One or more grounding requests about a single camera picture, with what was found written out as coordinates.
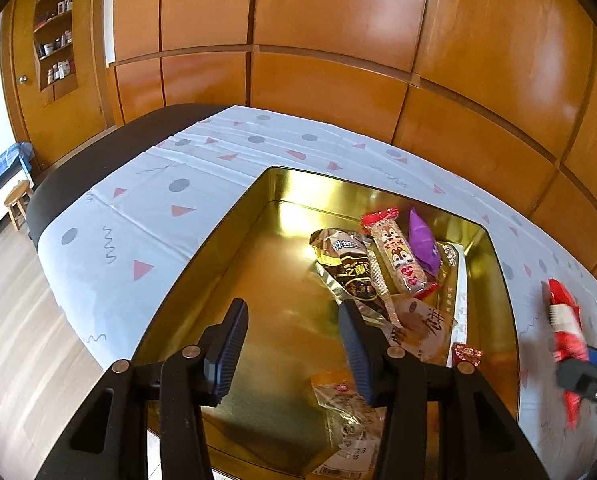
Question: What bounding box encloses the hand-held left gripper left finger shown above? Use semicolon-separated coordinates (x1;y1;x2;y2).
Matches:
36;298;250;480

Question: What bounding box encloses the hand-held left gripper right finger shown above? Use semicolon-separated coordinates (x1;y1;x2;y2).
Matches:
337;299;547;480

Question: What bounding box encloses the white and red snack packet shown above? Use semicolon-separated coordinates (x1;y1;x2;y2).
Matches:
541;278;590;431

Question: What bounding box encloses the brown chocolate snack packet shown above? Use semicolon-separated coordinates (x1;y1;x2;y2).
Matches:
309;228;394;326

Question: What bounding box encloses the gold tin box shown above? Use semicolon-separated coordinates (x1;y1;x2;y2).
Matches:
131;165;522;480

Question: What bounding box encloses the squirrel print sesame bar packet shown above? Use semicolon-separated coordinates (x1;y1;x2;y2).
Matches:
361;208;440;297

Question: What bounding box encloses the small red patterned packet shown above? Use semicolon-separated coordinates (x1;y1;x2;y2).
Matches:
450;341;484;367

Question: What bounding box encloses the purple snack packet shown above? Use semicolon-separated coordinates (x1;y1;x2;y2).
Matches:
407;208;443;277

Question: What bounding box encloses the clear orange pastry packet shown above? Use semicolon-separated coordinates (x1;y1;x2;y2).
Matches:
309;367;394;480

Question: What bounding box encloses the white brown pastry packet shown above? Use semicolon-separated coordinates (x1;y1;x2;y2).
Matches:
386;294;460;366

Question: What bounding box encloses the small clear snack packet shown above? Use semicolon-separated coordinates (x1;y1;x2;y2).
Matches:
437;241;460;267

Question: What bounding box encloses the black table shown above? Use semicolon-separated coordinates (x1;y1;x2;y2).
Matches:
26;103;229;241

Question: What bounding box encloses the small wooden stool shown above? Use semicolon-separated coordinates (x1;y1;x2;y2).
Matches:
4;181;35;232

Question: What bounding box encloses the wooden door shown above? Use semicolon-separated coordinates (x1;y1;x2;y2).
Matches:
1;0;114;171

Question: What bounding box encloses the blue plaid cloth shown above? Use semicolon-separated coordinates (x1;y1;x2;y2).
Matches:
0;142;33;196

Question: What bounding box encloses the group of small bottles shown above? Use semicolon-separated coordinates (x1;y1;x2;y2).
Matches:
37;0;74;83

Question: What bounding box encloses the wooden wall shelf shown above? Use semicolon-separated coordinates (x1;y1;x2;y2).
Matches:
31;0;78;95

